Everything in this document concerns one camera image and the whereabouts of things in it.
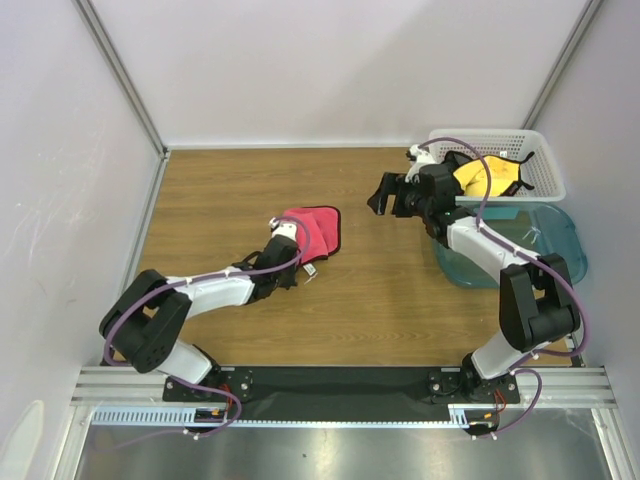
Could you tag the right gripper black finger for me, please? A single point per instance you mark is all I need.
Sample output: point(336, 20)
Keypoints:
point(388, 185)
point(401, 207)

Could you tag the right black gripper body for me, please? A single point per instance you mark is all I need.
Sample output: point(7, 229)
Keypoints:
point(400, 198)

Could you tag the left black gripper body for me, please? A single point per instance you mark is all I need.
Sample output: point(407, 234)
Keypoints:
point(286, 277)

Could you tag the pink and black towel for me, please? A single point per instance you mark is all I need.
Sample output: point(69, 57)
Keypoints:
point(324, 226)

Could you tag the yellow and black towel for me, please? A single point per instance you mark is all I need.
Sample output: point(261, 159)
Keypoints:
point(504, 178)

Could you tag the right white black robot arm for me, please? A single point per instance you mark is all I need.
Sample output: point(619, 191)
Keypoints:
point(537, 304)

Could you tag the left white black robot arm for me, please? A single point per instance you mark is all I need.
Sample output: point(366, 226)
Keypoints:
point(142, 328)

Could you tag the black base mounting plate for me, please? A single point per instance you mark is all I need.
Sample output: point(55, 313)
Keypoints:
point(359, 394)

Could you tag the white perforated plastic basket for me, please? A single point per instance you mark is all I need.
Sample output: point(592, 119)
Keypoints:
point(539, 167)

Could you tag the teal transparent plastic tray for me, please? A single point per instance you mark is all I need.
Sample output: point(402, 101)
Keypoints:
point(540, 227)

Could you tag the white object at left edge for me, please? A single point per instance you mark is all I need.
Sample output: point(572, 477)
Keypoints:
point(22, 443)

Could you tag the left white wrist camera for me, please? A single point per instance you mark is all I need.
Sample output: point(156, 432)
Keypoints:
point(284, 228)

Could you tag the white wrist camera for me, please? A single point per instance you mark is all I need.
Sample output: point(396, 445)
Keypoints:
point(284, 228)
point(418, 157)

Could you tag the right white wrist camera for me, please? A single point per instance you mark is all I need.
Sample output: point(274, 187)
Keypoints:
point(418, 157)

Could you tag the aluminium frame rail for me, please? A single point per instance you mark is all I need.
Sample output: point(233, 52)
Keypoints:
point(562, 387)

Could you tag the right grey cable duct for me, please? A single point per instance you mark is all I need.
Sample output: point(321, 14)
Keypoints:
point(483, 414)

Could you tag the grey cable duct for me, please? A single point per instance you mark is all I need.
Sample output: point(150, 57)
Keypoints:
point(193, 417)
point(483, 414)

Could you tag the left grey cable duct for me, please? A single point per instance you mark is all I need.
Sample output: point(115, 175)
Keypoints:
point(193, 417)

